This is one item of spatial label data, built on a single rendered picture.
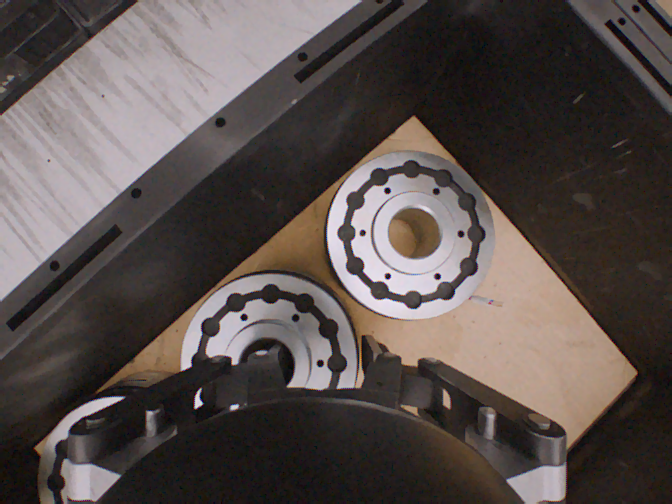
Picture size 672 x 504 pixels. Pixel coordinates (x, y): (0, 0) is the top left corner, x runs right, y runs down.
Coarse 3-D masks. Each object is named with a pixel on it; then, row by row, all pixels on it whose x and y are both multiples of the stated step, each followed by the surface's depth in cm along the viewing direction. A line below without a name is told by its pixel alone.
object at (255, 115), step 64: (384, 0) 8; (576, 0) 8; (320, 64) 8; (640, 64) 8; (256, 128) 7; (128, 192) 7; (192, 192) 7; (64, 256) 7; (128, 256) 7; (0, 320) 7
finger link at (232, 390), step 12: (264, 348) 14; (228, 372) 11; (240, 372) 11; (216, 384) 10; (228, 384) 10; (240, 384) 11; (204, 396) 10; (216, 396) 10; (228, 396) 10; (240, 396) 11; (216, 408) 10
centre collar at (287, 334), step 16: (272, 320) 13; (240, 336) 13; (256, 336) 13; (272, 336) 13; (288, 336) 13; (240, 352) 13; (304, 352) 13; (304, 368) 13; (288, 384) 13; (304, 384) 13
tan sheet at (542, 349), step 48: (384, 144) 18; (432, 144) 18; (288, 240) 17; (336, 288) 17; (480, 288) 17; (528, 288) 17; (384, 336) 17; (432, 336) 17; (480, 336) 17; (528, 336) 17; (576, 336) 17; (528, 384) 17; (576, 384) 17; (624, 384) 17; (576, 432) 17
